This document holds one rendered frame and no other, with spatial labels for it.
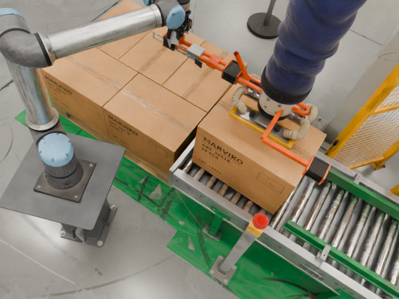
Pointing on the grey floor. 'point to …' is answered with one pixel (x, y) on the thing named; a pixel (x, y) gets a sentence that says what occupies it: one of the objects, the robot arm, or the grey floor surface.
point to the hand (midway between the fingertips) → (174, 40)
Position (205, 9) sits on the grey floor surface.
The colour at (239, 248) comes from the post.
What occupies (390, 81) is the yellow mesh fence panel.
